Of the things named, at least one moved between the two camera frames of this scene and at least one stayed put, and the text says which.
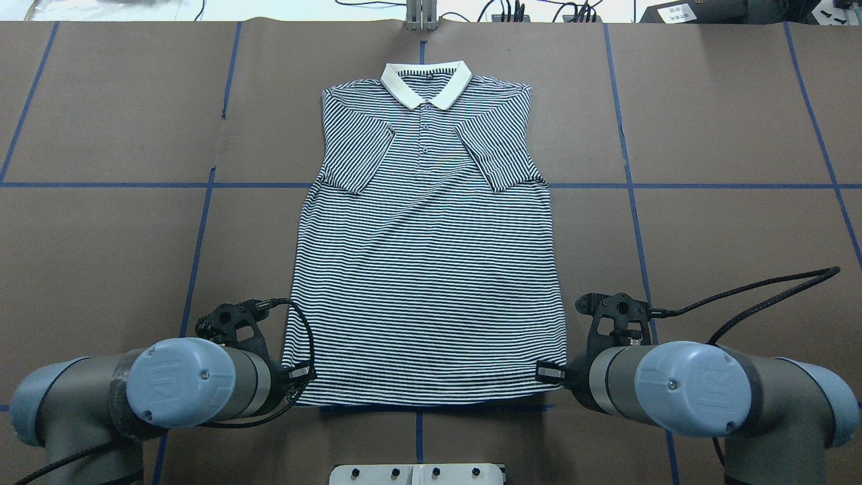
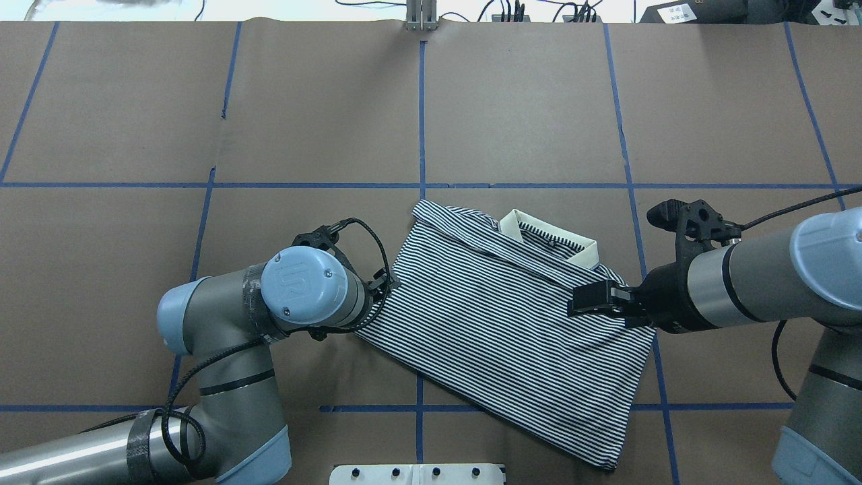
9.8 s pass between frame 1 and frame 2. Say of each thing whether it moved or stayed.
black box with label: stayed
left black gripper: moved
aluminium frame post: stayed
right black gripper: moved
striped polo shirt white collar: moved
